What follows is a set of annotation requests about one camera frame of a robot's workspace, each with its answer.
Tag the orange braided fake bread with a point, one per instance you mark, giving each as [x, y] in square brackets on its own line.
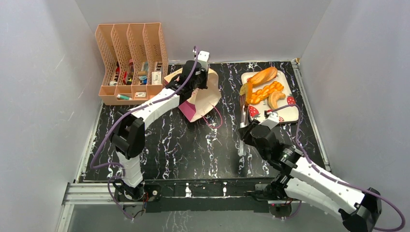
[263, 93]

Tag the tan fake croissant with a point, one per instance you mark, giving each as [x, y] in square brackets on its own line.
[274, 97]

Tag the small white box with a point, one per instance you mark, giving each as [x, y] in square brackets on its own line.
[156, 78]

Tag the peach plastic file organizer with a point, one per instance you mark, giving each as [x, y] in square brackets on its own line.
[135, 60]

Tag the pink and tan paper bag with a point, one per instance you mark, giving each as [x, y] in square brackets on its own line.
[202, 101]

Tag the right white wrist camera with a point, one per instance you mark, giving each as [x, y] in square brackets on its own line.
[271, 120]

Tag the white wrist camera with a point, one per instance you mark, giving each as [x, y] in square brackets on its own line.
[203, 58]
[271, 120]

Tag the long orange fake baguette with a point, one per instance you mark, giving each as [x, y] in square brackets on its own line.
[263, 76]

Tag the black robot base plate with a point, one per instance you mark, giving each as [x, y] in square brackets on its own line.
[258, 195]

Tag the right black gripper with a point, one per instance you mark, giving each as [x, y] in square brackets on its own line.
[247, 130]

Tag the green white tube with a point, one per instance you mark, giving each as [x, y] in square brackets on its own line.
[123, 97]

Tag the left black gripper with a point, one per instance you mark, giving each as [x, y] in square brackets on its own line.
[204, 73]

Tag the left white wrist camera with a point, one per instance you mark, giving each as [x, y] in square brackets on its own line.
[203, 58]

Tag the aluminium frame rail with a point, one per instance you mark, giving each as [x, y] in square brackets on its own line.
[100, 193]

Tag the red bottle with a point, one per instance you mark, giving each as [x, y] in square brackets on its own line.
[131, 66]

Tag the brown fake bread slice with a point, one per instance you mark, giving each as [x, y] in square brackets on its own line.
[245, 93]

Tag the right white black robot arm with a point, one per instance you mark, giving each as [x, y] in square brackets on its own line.
[357, 210]

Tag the white strawberry print tray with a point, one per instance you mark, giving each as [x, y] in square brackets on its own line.
[287, 111]

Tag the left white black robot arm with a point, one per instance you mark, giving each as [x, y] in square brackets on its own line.
[128, 136]

